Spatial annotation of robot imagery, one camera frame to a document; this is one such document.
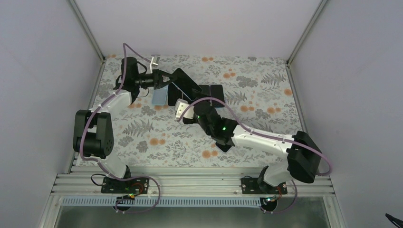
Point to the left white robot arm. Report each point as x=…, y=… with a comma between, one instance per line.
x=93, y=129

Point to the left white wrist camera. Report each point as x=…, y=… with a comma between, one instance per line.
x=154, y=62

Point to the black smartphone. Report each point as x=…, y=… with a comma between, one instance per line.
x=217, y=92

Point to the left aluminium frame post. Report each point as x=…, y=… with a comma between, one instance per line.
x=83, y=23

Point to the aluminium mounting rail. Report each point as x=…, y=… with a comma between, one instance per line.
x=186, y=182

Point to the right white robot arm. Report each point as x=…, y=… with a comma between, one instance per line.
x=300, y=155

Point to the floral patterned table mat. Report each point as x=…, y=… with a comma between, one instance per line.
x=257, y=89

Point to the aluminium frame post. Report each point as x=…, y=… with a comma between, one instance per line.
x=83, y=23
x=318, y=11

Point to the right aluminium frame post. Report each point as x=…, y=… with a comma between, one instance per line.
x=318, y=11

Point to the slotted grey cable duct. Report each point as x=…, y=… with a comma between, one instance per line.
x=142, y=201

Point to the purple smartphone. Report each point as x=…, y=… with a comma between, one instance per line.
x=205, y=90

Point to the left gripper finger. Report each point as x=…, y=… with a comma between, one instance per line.
x=165, y=83
x=168, y=75

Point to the light-blue phone case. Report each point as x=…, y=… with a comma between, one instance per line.
x=160, y=96

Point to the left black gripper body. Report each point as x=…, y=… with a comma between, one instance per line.
x=154, y=81

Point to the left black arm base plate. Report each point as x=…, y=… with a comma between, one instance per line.
x=134, y=186

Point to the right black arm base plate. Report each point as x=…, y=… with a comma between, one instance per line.
x=250, y=186

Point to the smartphone in clear case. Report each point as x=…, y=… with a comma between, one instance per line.
x=224, y=148

